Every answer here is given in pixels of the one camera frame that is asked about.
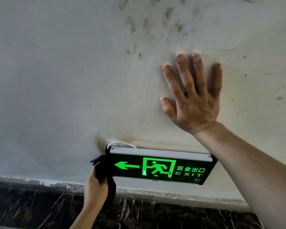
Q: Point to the person's right hand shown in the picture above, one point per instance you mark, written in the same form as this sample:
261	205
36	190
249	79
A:
195	109

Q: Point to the person's left hand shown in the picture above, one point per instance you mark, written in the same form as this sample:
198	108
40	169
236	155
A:
95	193

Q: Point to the black cleaning cloth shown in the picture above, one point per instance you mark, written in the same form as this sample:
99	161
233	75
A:
102	169

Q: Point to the green illuminated exit sign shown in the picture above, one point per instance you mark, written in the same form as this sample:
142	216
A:
133	174

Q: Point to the person's right forearm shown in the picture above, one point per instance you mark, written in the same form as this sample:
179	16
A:
252	169

